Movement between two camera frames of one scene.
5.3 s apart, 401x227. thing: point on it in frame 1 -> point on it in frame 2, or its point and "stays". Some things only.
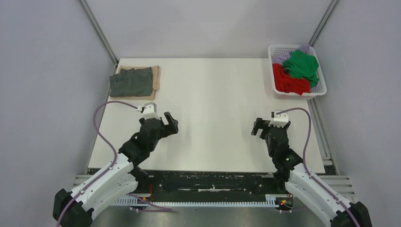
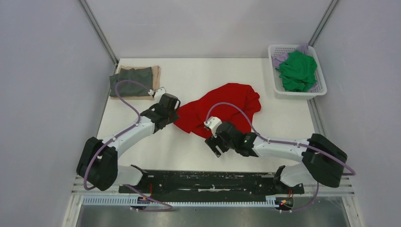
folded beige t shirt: [156, 71] stays
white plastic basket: [319, 89] stays
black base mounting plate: [189, 183] stays
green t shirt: [301, 65] stays
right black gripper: [259, 124] -> [213, 142]
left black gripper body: [162, 133] -> [172, 117]
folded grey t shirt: [131, 82] stays
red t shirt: [284, 82] -> [192, 115]
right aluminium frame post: [323, 22] stays
